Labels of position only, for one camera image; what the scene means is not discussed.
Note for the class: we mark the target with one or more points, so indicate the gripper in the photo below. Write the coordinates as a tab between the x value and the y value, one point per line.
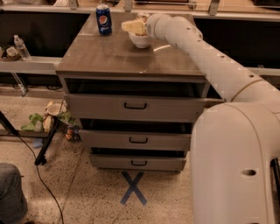
152	26

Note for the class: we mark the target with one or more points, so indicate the orange soda can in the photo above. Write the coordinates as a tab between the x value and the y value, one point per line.
143	16

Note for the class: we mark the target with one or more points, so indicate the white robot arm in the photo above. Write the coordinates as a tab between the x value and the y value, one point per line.
232	143

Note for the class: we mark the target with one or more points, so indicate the white ceramic bowl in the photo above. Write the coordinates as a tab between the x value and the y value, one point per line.
140	41

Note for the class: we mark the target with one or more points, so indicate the blue Pepsi can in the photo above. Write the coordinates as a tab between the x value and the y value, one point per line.
103	18

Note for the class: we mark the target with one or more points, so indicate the grey drawer cabinet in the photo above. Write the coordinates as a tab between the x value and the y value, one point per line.
113	65

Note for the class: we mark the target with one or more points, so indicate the top grey drawer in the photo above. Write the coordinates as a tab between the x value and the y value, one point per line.
134	108

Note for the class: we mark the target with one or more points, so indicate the grey drawer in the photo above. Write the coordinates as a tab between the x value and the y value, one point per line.
166	164
134	108
135	140

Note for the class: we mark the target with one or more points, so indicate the clear plastic water bottle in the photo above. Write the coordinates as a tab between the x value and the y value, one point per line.
22	49

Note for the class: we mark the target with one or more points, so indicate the middle grey drawer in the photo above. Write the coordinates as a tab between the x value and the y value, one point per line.
135	140

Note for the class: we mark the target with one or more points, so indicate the pile of toys and bags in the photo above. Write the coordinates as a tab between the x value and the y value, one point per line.
54	112

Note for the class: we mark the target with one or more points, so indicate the brown plate with food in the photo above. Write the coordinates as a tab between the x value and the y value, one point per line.
9	53

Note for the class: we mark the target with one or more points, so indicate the bottom grey drawer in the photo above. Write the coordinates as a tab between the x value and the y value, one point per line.
166	164

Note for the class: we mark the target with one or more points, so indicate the blue tape X mark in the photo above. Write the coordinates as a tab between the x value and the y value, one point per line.
133	188

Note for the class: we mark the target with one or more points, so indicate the black tripod leg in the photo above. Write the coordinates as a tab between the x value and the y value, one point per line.
41	158

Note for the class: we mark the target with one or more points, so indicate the person's jeans leg left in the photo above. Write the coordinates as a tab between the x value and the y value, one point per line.
13	205

